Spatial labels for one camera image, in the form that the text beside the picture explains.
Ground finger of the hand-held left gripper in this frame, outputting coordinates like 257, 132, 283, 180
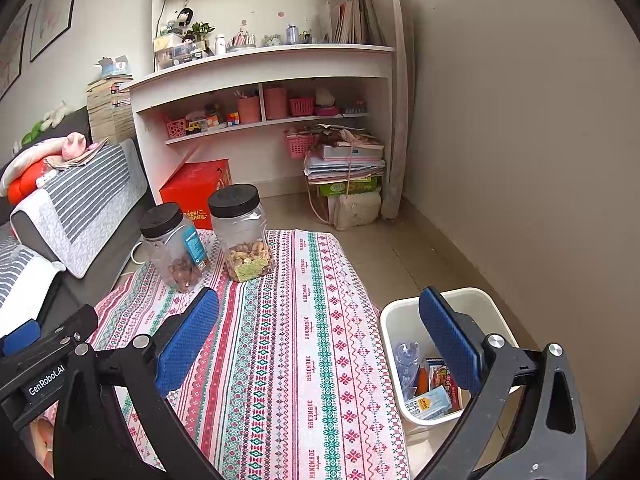
35, 303, 99, 347
0, 319, 42, 357

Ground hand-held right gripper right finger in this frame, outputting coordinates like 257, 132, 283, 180
415, 286, 588, 480

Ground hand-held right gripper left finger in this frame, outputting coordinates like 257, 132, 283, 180
52, 286, 223, 480

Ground red food box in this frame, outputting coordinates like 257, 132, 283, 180
425, 357, 463, 413

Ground clear plastic bottle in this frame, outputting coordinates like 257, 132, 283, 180
394, 341, 423, 401

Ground white plastic bin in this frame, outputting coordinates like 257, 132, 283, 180
379, 287, 521, 436

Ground light blue carton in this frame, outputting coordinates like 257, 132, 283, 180
404, 386, 453, 422

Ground person's left hand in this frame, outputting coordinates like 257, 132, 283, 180
30, 417, 56, 476

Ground grey sofa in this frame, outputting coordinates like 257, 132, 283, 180
0, 107, 151, 341

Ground striped seat blanket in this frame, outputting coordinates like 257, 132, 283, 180
0, 237, 67, 338

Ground clear jar of dark nuts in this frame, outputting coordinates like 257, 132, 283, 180
139, 202, 207, 293

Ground clear jar of peanuts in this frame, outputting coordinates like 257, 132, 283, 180
207, 185, 275, 283

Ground striped armrest blanket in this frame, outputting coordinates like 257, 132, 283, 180
10, 139, 149, 279

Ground patterned tablecloth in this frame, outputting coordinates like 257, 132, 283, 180
42, 230, 411, 480

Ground orange cushion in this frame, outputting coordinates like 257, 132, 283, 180
7, 167, 51, 206

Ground white bag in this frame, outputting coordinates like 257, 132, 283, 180
334, 191, 383, 232

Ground red cardboard box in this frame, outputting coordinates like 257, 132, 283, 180
159, 158, 233, 231

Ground white pillow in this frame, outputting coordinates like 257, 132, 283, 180
0, 142, 68, 196

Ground green box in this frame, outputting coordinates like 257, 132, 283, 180
317, 176, 383, 197

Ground pink plush pig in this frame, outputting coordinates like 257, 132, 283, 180
61, 131, 101, 160

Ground green plush toy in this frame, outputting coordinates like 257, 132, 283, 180
20, 122, 46, 146

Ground stack of papers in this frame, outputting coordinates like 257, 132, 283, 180
302, 127, 387, 183

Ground white plush toy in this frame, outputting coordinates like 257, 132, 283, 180
42, 101, 68, 128

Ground hanging pink basket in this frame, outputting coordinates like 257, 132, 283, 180
285, 131, 317, 160

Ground white curtain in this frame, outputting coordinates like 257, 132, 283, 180
360, 0, 416, 221

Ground tissue box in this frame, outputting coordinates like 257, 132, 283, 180
97, 56, 132, 79

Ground clear storage box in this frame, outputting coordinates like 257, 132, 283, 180
154, 42, 207, 71

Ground white shelf unit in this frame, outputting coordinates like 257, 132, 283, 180
122, 0, 401, 216

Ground large framed picture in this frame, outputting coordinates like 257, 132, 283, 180
30, 0, 85, 63

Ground upright thin books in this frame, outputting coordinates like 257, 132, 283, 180
327, 0, 383, 46

